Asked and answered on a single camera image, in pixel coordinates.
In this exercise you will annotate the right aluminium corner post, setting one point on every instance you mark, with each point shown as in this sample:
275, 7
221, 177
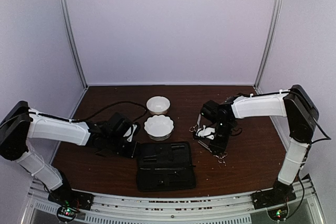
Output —
268, 44

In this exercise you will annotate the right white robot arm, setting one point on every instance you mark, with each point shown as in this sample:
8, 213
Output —
294, 104

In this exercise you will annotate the aluminium front rail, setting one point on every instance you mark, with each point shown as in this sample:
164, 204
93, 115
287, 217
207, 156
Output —
234, 208

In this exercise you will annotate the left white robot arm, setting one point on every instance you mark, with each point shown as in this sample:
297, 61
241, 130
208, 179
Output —
22, 123

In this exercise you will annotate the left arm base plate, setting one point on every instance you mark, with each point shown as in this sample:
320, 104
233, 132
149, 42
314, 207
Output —
78, 200

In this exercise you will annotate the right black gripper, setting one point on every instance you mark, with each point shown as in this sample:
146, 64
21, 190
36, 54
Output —
221, 146

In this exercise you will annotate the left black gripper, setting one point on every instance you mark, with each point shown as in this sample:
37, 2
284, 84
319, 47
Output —
130, 153

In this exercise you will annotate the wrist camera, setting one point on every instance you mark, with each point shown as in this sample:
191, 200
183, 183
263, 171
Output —
205, 132
132, 131

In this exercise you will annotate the left aluminium corner post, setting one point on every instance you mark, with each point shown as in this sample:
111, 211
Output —
72, 43

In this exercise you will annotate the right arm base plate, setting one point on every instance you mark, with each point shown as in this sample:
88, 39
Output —
269, 198

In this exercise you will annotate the scalloped white bowl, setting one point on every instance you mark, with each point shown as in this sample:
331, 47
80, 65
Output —
159, 127

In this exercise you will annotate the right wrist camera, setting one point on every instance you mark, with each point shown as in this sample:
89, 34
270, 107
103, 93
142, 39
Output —
205, 132

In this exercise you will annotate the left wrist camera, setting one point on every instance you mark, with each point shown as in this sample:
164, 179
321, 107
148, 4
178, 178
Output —
132, 131

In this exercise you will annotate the black zippered tool case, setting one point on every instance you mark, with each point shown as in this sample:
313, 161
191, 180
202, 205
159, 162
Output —
165, 167

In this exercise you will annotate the silver thinning scissors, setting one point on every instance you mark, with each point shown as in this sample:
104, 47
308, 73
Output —
220, 157

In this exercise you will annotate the round white bowl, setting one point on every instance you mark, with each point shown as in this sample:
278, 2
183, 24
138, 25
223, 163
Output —
158, 105

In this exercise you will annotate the aluminium corner post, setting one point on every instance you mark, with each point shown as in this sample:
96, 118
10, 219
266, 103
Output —
268, 44
72, 43

